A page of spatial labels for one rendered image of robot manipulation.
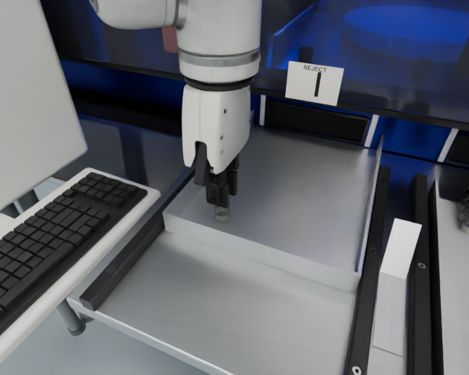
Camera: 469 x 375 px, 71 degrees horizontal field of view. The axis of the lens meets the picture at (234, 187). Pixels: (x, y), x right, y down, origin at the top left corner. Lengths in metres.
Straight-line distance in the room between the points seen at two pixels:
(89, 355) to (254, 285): 1.08
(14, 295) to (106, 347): 0.91
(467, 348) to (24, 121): 0.73
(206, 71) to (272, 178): 0.28
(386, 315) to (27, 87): 0.66
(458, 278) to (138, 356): 1.12
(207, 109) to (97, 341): 1.21
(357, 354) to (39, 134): 0.64
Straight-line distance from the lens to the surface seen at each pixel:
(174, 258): 0.45
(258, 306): 0.40
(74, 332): 1.25
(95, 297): 0.41
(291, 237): 0.47
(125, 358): 1.39
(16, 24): 0.70
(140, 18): 0.31
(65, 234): 0.60
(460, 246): 0.54
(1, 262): 0.61
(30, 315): 0.56
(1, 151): 0.71
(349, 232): 0.49
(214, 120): 0.35
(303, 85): 0.57
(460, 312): 0.47
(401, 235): 0.46
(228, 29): 0.32
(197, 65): 0.34
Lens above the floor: 1.22
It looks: 39 degrees down
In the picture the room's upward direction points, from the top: straight up
